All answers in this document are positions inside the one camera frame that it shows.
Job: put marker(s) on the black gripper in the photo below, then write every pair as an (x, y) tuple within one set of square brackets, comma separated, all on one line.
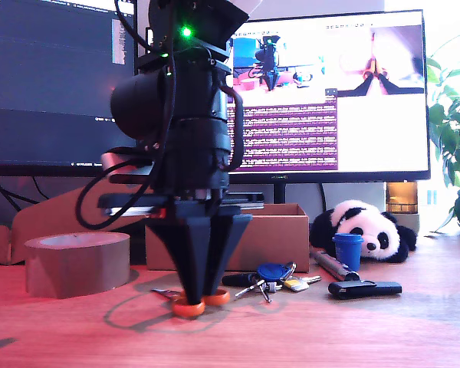
[(199, 172)]

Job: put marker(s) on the open cardboard box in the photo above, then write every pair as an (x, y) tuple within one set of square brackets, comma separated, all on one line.
[(276, 241)]

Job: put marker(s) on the black key fob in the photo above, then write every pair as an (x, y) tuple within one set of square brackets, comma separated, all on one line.
[(235, 280)]

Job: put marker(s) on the silver key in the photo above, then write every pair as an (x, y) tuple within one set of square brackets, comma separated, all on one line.
[(249, 289), (265, 293)]

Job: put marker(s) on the blue round key tag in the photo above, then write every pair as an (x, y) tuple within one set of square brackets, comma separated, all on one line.
[(271, 271)]

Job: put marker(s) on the black monitor stand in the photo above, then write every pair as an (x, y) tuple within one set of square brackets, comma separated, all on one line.
[(280, 193)]

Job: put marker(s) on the yellow headed key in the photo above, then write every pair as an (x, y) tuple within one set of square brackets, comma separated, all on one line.
[(294, 283)]

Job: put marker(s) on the silver metal tube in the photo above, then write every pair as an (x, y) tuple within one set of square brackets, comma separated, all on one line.
[(329, 264)]

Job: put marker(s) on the brown packing tape roll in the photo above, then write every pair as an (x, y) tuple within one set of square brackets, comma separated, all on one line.
[(76, 268)]

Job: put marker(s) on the small blue cup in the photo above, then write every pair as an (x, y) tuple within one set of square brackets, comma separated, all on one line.
[(349, 251)]

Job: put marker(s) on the black flat handheld device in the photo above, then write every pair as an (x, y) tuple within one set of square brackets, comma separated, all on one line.
[(364, 289)]

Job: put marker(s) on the panda plush toy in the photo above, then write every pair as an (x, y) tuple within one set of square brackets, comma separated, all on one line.
[(368, 222)]

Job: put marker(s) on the amber glass jar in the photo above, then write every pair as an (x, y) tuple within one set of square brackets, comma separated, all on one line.
[(401, 197)]

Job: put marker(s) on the pale grey pot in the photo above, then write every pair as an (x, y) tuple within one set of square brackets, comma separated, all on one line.
[(412, 222)]

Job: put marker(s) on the black Huawei computer monitor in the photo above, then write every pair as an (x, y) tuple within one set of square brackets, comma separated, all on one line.
[(379, 134)]

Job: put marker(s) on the dark computer monitor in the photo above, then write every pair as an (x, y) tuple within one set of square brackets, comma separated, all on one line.
[(42, 96)]

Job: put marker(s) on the green leafy plant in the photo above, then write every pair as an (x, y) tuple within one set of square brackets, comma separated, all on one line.
[(452, 134)]

